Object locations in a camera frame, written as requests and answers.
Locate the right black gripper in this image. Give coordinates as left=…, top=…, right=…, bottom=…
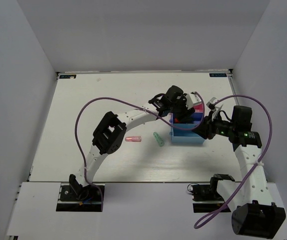
left=191, top=110, right=236, bottom=140

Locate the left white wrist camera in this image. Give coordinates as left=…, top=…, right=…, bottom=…
left=185, top=92, right=202, bottom=109

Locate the pink storage bin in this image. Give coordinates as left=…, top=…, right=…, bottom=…
left=193, top=101, right=204, bottom=113

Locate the light blue storage bin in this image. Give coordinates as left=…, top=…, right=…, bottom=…
left=170, top=121, right=205, bottom=145

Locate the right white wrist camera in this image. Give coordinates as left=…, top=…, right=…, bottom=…
left=206, top=97, right=223, bottom=122

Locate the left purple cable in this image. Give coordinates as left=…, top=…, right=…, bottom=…
left=74, top=91, right=205, bottom=213

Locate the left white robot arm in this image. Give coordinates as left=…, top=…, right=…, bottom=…
left=69, top=85, right=203, bottom=200

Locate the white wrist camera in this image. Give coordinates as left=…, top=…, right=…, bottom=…
left=206, top=97, right=223, bottom=122
left=185, top=92, right=202, bottom=109

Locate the pink correction tape case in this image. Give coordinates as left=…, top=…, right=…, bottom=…
left=125, top=136, right=142, bottom=143

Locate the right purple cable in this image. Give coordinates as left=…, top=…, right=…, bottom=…
left=193, top=94, right=273, bottom=230

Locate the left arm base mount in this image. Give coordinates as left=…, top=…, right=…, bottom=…
left=56, top=185, right=102, bottom=213

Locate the dark blue storage bin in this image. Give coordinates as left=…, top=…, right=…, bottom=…
left=171, top=112, right=203, bottom=124

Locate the purple cable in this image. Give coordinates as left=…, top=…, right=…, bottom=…
left=74, top=91, right=205, bottom=213
left=193, top=94, right=273, bottom=230

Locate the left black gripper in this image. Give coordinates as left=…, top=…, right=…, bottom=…
left=169, top=93, right=196, bottom=123

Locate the green correction tape case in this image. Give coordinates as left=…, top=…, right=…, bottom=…
left=153, top=132, right=165, bottom=147

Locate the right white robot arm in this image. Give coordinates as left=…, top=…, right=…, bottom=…
left=194, top=103, right=286, bottom=240

